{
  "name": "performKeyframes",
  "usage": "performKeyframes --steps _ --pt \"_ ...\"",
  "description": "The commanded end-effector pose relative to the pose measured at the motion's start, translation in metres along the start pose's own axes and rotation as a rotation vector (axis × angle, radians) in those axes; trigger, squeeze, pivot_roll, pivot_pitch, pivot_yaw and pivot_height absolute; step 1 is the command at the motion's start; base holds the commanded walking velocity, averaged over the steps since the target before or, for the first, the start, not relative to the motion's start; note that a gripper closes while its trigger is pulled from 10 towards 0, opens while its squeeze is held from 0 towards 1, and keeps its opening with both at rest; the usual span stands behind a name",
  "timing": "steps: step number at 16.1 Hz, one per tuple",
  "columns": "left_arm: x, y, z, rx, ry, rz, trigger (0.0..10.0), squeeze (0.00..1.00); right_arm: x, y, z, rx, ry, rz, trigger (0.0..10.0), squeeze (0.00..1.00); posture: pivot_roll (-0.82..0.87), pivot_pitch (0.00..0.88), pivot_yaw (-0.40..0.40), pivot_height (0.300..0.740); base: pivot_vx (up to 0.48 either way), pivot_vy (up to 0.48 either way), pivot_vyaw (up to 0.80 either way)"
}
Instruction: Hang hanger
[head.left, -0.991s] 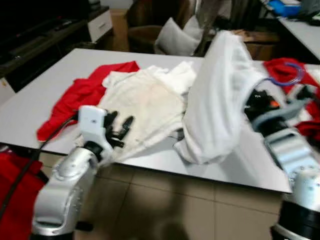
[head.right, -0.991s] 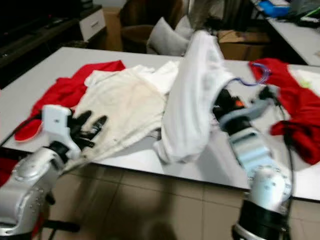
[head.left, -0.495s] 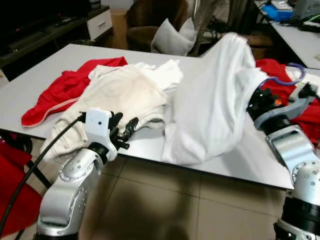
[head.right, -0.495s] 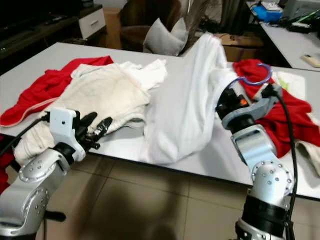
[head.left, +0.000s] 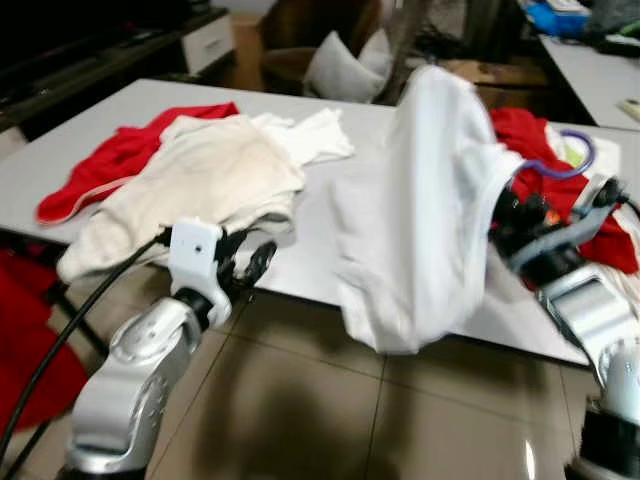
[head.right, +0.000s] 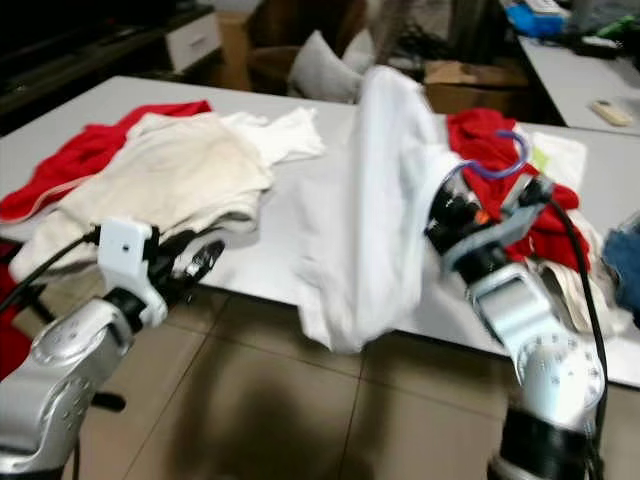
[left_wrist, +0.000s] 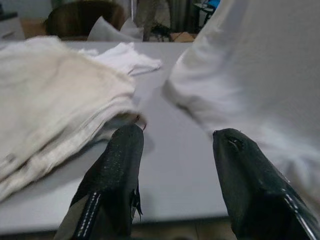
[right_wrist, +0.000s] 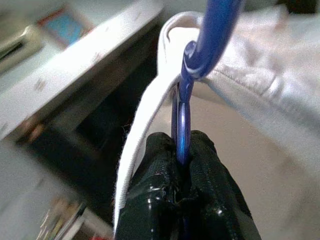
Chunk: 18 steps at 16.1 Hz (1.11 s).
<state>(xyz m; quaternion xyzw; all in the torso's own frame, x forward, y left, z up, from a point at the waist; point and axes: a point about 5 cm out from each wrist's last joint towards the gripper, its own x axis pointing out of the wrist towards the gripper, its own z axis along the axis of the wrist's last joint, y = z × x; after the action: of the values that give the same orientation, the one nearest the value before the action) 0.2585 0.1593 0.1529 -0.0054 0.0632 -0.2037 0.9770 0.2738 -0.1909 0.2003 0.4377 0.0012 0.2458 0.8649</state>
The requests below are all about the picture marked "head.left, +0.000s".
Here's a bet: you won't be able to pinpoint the white t-shirt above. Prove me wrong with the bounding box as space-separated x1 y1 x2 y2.
330 65 524 356

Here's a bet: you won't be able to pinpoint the purple wire clothes hanger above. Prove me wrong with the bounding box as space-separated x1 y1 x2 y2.
512 130 597 181

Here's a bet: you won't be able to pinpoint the beige denim trousers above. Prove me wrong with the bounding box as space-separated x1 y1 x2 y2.
57 115 306 284

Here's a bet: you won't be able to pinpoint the plain red sweatshirt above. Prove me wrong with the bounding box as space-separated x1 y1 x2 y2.
488 107 640 276

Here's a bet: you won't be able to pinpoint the white garment with green print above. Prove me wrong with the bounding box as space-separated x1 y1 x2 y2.
545 125 640 186

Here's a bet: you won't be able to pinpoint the brown cardboard box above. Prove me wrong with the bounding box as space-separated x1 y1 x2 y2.
440 58 551 111

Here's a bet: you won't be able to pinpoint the grey office table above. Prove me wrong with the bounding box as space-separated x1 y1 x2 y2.
540 35 640 131

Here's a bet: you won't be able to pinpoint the brown armchair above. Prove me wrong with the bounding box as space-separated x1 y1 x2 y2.
258 0 386 96

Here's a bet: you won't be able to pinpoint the grey pillow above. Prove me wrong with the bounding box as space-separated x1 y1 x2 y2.
303 30 393 104

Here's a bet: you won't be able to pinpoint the blue plastic box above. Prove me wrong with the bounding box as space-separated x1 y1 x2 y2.
525 0 593 39

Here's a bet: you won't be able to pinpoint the white drawer cabinet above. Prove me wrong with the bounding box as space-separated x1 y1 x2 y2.
180 12 236 76

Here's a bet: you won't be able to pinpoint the red cloth on floor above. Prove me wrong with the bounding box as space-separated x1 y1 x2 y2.
0 250 91 431

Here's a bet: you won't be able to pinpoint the grey patterned curtain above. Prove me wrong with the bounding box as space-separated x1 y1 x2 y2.
385 0 441 71

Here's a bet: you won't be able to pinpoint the black low cabinet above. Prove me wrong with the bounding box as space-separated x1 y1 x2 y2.
0 0 236 136

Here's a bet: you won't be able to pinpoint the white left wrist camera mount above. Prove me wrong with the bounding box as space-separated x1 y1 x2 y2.
168 218 236 321

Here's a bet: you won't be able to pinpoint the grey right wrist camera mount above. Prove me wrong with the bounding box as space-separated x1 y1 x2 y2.
505 178 626 276

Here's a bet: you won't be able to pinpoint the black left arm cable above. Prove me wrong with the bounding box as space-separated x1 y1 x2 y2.
0 230 173 471

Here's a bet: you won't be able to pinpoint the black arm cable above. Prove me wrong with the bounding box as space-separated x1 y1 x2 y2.
0 230 173 471
598 178 640 216

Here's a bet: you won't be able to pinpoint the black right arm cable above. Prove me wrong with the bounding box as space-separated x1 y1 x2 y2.
598 178 640 216

